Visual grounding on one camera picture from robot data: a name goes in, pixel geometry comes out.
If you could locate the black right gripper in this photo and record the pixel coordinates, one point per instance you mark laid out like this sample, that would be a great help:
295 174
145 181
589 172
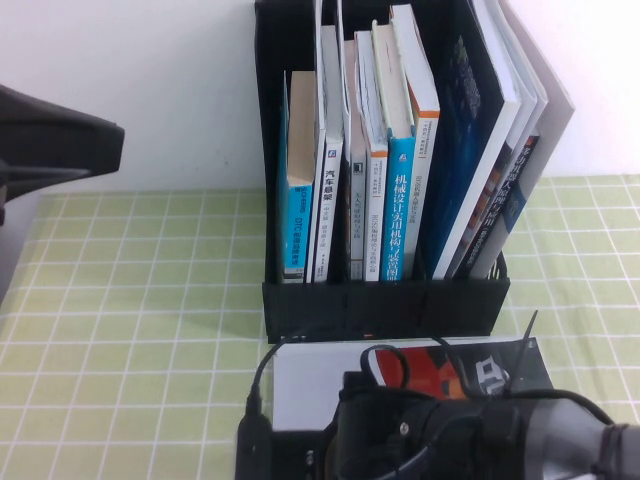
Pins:
400 440

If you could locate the brochure with red robot cover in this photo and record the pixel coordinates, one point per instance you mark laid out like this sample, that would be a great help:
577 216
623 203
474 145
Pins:
425 365

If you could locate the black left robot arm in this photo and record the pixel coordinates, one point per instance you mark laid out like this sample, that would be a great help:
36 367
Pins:
60 145

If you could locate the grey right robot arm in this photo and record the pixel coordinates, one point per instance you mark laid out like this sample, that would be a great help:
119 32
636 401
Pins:
565 435

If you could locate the black book holder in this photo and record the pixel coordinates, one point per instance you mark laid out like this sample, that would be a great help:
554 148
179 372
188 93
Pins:
350 305

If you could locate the grey spine book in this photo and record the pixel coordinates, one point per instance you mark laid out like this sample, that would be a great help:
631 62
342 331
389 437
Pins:
357 220

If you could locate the teal spine book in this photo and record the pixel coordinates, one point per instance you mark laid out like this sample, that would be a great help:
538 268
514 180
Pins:
399 215

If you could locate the white book orange band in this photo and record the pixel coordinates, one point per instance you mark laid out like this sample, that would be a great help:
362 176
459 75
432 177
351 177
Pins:
421 200
376 215

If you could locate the cyan book tan pages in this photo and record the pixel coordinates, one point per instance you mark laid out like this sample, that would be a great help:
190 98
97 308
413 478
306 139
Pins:
299 225

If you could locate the white book black spine band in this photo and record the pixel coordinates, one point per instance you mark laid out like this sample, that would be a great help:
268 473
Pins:
329 210

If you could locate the dark spine robot book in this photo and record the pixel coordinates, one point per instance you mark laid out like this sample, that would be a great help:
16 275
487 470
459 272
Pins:
510 200

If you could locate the large dark blue book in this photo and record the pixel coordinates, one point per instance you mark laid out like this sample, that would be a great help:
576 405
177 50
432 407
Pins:
460 150

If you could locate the black zip tie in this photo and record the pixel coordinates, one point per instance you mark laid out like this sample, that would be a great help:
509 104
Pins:
523 360

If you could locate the green checked tablecloth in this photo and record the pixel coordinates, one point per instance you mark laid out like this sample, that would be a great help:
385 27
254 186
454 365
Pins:
125 325

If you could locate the thin white booklet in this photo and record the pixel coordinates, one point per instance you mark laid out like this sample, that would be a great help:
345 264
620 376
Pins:
320 100

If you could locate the thin white brochure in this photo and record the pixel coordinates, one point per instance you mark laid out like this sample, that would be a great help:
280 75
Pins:
540 107

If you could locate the pale grey large brochure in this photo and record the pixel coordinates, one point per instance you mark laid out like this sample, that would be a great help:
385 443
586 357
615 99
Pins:
552 110

